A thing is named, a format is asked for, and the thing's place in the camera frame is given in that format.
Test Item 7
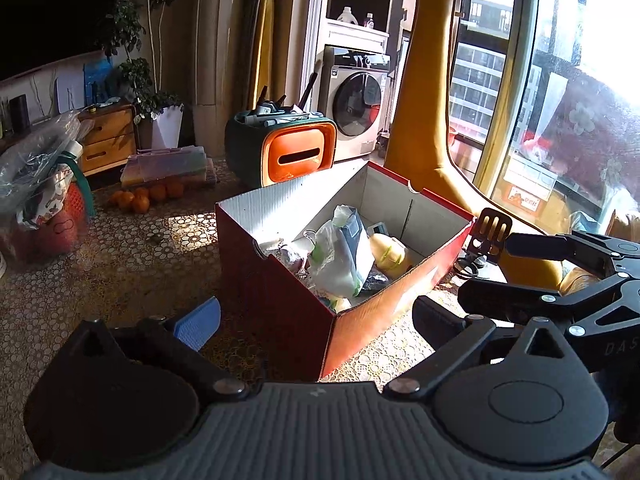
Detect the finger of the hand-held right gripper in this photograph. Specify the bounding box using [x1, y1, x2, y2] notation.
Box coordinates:
[457, 275, 626, 323]
[505, 232, 619, 266]

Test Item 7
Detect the black phone stand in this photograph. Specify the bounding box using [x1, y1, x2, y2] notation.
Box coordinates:
[456, 207, 514, 279]

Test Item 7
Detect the wooden drawer cabinet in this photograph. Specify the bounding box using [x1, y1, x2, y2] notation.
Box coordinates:
[76, 102, 141, 177]

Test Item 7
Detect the silver washing machine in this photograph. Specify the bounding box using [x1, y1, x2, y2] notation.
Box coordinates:
[317, 45, 394, 164]

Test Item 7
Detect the cream standing air conditioner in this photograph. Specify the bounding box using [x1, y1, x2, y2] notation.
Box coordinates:
[191, 0, 262, 159]

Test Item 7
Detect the potted green plant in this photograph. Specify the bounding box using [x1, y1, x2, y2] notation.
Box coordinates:
[95, 0, 188, 151]

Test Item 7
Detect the clear plastic organizer box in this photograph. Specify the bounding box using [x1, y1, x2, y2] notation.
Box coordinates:
[121, 145, 217, 187]

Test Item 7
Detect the desktop with gold lace tablecloth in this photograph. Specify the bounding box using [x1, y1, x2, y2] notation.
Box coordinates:
[0, 157, 640, 463]

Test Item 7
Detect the yellow plush dog toy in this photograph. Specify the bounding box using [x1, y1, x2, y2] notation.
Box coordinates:
[368, 232, 417, 277]

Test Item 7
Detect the white wet wipe pack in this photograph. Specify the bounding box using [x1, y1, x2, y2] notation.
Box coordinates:
[306, 204, 377, 300]

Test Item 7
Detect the yellow curtain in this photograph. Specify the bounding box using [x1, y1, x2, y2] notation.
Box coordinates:
[247, 0, 322, 122]

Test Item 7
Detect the long brush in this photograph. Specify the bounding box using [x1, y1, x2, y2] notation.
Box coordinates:
[298, 59, 324, 109]

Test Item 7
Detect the red plastic basket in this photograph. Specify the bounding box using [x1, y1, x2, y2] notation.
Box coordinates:
[0, 180, 92, 263]

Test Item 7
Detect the black television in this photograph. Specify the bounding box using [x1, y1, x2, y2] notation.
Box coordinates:
[0, 0, 122, 82]

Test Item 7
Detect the black speaker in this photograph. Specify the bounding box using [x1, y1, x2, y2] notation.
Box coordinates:
[10, 94, 29, 131]

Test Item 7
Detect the yellow giraffe figure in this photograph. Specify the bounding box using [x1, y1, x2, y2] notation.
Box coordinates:
[371, 0, 568, 292]

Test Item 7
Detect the clear plastic bag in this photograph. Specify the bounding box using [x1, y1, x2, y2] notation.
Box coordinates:
[0, 111, 85, 213]

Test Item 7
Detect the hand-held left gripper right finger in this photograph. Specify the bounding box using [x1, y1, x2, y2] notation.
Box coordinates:
[382, 296, 581, 403]

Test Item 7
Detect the patterned cloth bag green handle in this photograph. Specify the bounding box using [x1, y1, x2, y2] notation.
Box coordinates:
[15, 157, 97, 233]

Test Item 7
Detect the green orange storage caddy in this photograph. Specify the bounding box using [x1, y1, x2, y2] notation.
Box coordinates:
[224, 109, 338, 189]

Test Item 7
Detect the red cardboard box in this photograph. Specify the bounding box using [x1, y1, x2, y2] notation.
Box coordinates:
[215, 160, 476, 382]

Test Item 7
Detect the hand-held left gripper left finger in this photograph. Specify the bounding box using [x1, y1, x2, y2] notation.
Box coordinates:
[70, 296, 248, 403]

